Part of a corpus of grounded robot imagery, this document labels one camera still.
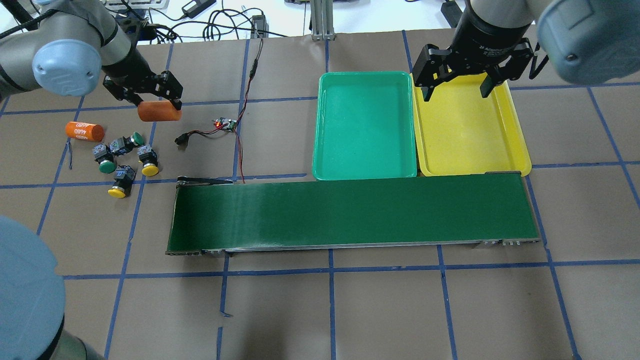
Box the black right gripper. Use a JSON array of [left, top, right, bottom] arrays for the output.
[[411, 35, 534, 102]]

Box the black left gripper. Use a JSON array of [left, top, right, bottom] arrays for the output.
[[102, 71, 184, 111]]

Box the plain orange cylinder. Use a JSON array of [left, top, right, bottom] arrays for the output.
[[136, 100, 183, 123]]

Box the green push button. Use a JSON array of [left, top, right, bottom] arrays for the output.
[[92, 143, 117, 174], [109, 132, 146, 157]]

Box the yellow push button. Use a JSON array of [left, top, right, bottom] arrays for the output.
[[136, 145, 160, 177], [107, 165, 136, 199]]

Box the orange cylinder with white text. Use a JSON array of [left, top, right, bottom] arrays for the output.
[[65, 121, 105, 142]]

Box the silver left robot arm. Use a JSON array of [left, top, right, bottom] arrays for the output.
[[0, 0, 183, 111]]

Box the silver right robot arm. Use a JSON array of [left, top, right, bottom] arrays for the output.
[[412, 0, 640, 101]]

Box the yellow plastic tray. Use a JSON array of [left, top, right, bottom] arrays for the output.
[[413, 74, 532, 177]]

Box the small motor controller board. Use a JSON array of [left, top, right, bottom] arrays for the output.
[[213, 117, 238, 133]]

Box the black power brick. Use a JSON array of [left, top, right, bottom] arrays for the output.
[[181, 0, 217, 19]]

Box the green plastic tray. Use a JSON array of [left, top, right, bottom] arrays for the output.
[[311, 71, 418, 181]]

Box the black power adapter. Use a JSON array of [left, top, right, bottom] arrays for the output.
[[250, 14, 269, 39]]

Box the green conveyor belt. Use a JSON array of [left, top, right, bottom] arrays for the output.
[[165, 173, 540, 256]]

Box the aluminium frame post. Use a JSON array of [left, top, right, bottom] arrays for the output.
[[310, 0, 336, 42]]

